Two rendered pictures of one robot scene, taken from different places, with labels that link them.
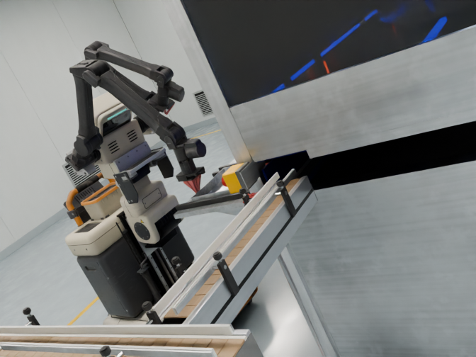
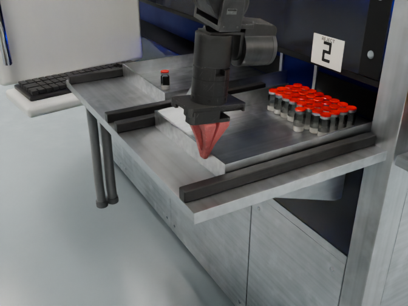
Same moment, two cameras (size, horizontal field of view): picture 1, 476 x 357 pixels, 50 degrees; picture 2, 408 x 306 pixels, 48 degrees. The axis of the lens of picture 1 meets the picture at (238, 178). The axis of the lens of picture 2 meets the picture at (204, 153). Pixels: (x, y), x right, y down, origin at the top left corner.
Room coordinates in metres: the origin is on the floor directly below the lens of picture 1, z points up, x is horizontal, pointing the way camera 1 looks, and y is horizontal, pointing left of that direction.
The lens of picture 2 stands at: (1.68, 0.79, 1.26)
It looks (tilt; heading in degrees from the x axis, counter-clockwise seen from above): 27 degrees down; 292
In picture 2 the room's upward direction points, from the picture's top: straight up
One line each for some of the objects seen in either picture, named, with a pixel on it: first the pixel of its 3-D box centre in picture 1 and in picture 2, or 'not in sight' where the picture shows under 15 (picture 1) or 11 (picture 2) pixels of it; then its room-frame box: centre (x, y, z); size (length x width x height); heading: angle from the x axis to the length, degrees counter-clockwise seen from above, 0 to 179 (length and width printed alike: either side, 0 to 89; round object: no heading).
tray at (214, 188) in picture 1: (243, 178); (261, 123); (1.88, -0.02, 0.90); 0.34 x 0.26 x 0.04; 53
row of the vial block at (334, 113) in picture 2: not in sight; (305, 109); (1.82, -0.11, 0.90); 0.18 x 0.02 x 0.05; 143
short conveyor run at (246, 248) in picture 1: (242, 241); not in sight; (1.26, 0.06, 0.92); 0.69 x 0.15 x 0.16; 142
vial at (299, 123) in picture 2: not in sight; (299, 119); (1.82, -0.05, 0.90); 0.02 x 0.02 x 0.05
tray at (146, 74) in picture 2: not in sight; (203, 73); (2.11, -0.28, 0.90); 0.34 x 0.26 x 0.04; 52
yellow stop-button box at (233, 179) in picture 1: (239, 178); not in sight; (1.58, 0.00, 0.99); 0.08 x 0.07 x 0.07; 52
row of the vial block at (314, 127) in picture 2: not in sight; (297, 111); (1.83, -0.09, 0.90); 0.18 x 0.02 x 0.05; 143
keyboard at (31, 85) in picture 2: not in sight; (86, 77); (2.53, -0.34, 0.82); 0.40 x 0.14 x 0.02; 60
